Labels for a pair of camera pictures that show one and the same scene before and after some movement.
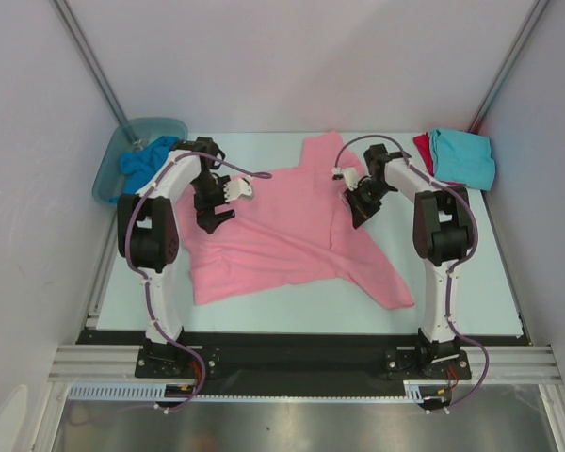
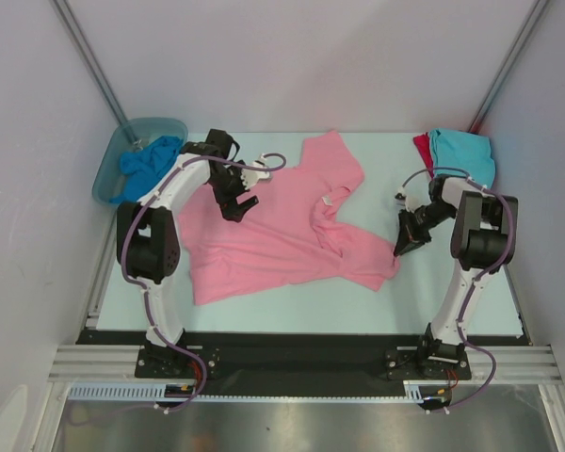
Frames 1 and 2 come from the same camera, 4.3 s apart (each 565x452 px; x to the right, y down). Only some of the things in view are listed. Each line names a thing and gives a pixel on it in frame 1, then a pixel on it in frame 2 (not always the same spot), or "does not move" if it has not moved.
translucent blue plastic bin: x=127 y=137 does not move
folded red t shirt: x=424 y=147 does not move
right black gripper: x=361 y=202 to x=414 y=228
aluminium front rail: x=487 y=363 does not move
